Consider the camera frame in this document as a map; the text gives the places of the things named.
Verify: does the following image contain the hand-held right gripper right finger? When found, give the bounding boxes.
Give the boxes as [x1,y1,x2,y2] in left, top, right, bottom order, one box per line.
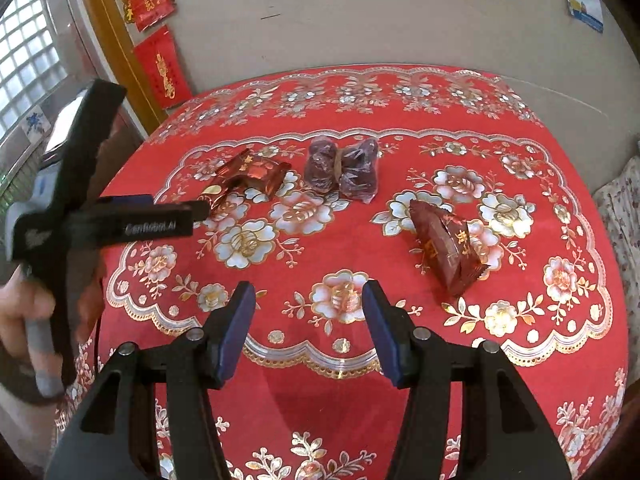
[361,280,571,480]

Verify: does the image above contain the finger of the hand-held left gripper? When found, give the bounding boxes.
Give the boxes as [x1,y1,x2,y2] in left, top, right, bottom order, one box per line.
[152,201,212,225]
[99,194,154,210]

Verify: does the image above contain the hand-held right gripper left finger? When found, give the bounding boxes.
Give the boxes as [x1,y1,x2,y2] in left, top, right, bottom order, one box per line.
[45,281,257,480]

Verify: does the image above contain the small red gold candy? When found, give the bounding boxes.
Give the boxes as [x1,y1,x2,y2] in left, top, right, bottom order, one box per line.
[202,182,240,218]

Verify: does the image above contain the person's left forearm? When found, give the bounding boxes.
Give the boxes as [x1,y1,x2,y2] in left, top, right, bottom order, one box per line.
[0,360,66,456]

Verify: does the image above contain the person's left hand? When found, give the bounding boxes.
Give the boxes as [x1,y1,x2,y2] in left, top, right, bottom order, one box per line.
[0,260,108,361]

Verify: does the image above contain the red floral tablecloth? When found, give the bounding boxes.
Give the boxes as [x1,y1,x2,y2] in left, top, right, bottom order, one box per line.
[55,65,631,480]

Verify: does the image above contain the large red-brown snack packet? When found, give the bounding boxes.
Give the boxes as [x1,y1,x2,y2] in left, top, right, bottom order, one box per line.
[409,199,491,297]

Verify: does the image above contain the clear packet of dates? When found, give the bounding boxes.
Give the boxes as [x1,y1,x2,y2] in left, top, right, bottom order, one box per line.
[340,137,380,204]
[304,139,343,192]

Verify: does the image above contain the red paper with gold character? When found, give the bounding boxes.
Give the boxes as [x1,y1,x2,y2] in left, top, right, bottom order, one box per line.
[132,27,193,109]

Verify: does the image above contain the glass block window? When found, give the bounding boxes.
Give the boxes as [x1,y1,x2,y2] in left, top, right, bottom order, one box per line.
[0,7,71,133]

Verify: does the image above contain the floral cloth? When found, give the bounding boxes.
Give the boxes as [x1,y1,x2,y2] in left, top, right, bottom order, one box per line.
[592,155,640,286]

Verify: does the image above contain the wooden door frame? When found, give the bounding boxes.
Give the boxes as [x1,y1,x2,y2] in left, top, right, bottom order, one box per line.
[75,0,168,126]

